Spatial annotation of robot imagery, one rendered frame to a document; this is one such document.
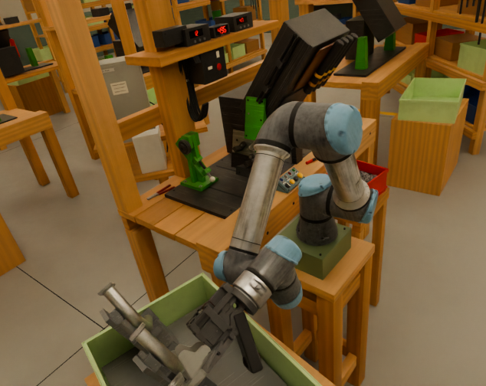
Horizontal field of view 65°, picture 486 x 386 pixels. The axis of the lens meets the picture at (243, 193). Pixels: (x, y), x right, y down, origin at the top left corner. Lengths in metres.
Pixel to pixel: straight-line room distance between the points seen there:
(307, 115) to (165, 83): 1.10
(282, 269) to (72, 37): 1.22
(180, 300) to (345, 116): 0.79
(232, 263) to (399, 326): 1.62
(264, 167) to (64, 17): 1.01
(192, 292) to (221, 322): 0.58
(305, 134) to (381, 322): 1.67
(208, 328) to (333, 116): 0.53
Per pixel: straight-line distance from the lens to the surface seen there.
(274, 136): 0.95
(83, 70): 1.68
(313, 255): 1.35
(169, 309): 1.32
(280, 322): 1.68
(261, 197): 0.93
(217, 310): 0.78
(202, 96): 2.22
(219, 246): 1.51
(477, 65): 4.22
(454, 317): 2.54
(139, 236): 1.99
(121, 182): 1.84
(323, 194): 1.29
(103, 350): 1.30
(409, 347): 2.34
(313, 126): 0.91
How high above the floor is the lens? 1.83
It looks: 31 degrees down
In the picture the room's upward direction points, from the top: 8 degrees counter-clockwise
